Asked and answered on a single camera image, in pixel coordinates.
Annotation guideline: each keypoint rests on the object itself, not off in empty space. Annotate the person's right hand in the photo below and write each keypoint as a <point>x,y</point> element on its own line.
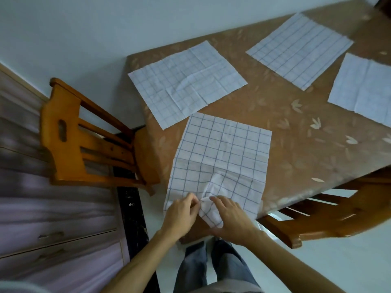
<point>236,224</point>

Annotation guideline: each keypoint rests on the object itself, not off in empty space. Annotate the person's left hand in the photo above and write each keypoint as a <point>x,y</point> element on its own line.
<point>180,216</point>

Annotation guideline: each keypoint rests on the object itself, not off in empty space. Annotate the grid cloth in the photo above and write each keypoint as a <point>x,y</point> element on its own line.
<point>299,50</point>
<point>223,155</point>
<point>363,88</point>
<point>186,82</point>

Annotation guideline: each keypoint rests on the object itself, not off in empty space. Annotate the person's left forearm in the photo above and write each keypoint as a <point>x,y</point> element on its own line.
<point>140,265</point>

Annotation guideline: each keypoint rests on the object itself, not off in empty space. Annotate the person's right forearm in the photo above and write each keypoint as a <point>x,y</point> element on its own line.
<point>290,268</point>

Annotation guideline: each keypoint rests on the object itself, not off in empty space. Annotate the blue grey trousers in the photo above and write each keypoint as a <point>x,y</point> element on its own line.
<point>226,262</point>

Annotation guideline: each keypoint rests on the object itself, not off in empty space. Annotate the light grey printed shirt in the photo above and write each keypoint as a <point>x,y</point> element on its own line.
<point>235,286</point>

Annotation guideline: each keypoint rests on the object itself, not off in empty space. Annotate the brown floral table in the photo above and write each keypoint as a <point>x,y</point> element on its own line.
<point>275,143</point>

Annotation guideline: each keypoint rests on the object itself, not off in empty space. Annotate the orange wooden chair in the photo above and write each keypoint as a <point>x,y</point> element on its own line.
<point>336,222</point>
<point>52,125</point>

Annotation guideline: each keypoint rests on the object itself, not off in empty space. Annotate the wooden shelf cabinet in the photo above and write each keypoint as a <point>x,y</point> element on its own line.
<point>61,204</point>

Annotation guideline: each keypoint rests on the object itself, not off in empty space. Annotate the wooden chair right far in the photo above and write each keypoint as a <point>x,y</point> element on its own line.
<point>385,1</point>

